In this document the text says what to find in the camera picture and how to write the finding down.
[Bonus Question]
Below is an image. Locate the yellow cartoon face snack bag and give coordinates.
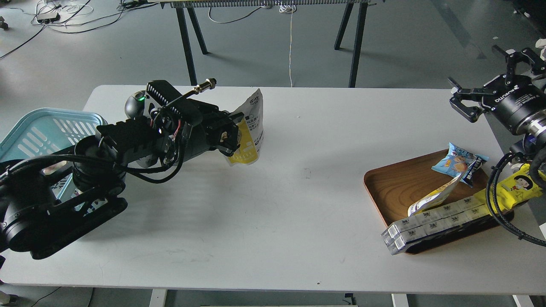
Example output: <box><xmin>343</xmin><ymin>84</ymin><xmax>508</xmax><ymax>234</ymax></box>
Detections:
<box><xmin>497</xmin><ymin>163</ymin><xmax>543</xmax><ymax>212</ymax></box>

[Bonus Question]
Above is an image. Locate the yellow chickpea snack pouch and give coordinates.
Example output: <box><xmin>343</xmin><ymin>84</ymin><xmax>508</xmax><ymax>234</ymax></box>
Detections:
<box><xmin>227</xmin><ymin>89</ymin><xmax>264</xmax><ymax>165</ymax></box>

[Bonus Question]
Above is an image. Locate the light blue plastic basket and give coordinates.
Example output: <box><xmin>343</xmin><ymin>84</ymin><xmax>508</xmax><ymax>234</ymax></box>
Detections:
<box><xmin>0</xmin><ymin>107</ymin><xmax>108</xmax><ymax>209</ymax></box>

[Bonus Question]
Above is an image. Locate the long clear boxed snack pack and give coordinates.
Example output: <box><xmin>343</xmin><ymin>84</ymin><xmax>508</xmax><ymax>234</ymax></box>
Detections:
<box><xmin>381</xmin><ymin>196</ymin><xmax>494</xmax><ymax>255</ymax></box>

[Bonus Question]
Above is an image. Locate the blue snack packet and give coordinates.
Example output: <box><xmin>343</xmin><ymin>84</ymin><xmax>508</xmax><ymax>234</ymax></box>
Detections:
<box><xmin>431</xmin><ymin>142</ymin><xmax>489</xmax><ymax>187</ymax></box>

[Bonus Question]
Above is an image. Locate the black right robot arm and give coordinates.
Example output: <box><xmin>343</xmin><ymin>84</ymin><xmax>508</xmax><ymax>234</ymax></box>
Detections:
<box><xmin>448</xmin><ymin>45</ymin><xmax>546</xmax><ymax>246</ymax></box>

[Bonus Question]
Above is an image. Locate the black trestle table frame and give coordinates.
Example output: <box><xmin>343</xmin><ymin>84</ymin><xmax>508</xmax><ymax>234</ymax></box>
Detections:
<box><xmin>160</xmin><ymin>0</ymin><xmax>378</xmax><ymax>88</ymax></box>

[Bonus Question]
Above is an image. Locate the brown wooden tray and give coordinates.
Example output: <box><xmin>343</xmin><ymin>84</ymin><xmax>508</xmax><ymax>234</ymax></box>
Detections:
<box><xmin>363</xmin><ymin>149</ymin><xmax>499</xmax><ymax>255</ymax></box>

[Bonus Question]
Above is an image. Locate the white yellow snack pouch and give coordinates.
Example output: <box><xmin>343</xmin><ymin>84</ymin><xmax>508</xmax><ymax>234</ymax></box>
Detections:
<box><xmin>407</xmin><ymin>173</ymin><xmax>464</xmax><ymax>217</ymax></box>

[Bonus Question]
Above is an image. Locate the black barcode scanner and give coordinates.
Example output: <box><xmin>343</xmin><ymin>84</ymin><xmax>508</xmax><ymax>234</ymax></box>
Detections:
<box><xmin>124</xmin><ymin>90</ymin><xmax>155</xmax><ymax>119</ymax></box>

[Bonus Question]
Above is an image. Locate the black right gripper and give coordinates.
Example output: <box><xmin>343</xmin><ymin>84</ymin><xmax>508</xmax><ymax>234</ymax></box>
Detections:
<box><xmin>448</xmin><ymin>45</ymin><xmax>546</xmax><ymax>135</ymax></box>

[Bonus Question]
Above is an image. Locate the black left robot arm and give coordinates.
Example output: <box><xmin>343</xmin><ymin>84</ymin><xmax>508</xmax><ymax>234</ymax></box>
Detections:
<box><xmin>1</xmin><ymin>78</ymin><xmax>244</xmax><ymax>260</ymax></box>

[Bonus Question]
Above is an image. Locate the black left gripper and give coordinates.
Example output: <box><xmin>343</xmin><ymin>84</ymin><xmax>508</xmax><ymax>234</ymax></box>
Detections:
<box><xmin>145</xmin><ymin>79</ymin><xmax>244</xmax><ymax>165</ymax></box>

